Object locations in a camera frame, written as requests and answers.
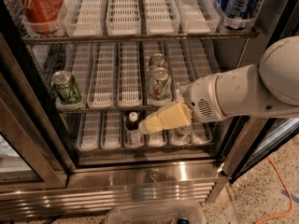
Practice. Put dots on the stainless steel fridge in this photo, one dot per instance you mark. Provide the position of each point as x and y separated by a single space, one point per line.
56 163

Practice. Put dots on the green soda can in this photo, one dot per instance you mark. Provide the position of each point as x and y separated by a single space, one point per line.
66 87

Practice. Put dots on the brown bottle white cap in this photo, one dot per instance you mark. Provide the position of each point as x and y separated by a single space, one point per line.
133 134

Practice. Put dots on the fridge door right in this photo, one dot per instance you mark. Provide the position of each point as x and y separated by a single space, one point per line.
273 136

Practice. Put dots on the clear water bottle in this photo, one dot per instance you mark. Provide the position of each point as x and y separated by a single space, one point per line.
182 134

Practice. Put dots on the white floral can front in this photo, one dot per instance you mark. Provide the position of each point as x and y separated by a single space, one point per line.
159 84

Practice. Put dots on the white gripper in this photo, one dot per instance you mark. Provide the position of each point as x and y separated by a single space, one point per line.
201 97

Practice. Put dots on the clear plastic bin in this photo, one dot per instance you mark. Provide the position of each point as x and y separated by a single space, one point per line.
176 212

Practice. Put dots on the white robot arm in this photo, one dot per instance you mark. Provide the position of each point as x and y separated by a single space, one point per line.
269 89

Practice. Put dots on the silver can behind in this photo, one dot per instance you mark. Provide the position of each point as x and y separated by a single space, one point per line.
157 60

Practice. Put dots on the red cola can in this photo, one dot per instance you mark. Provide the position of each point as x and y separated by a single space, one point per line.
42 15

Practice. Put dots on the top wire shelf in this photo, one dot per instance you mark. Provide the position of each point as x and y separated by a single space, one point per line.
45 40

